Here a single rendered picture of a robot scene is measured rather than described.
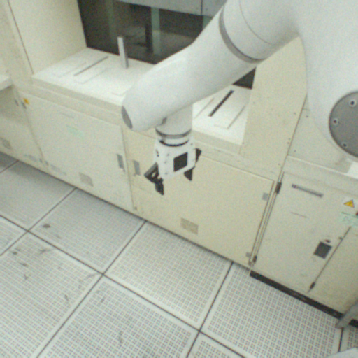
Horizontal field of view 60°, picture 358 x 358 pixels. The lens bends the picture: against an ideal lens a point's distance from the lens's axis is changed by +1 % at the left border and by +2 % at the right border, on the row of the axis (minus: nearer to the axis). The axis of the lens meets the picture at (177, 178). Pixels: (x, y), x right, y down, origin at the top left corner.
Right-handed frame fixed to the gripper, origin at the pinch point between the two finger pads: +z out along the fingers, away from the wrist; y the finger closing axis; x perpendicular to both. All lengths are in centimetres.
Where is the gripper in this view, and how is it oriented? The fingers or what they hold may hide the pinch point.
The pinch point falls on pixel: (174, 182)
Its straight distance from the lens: 81.6
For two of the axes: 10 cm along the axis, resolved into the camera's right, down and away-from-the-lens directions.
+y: 8.2, -4.0, 4.1
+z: 0.0, 7.2, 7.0
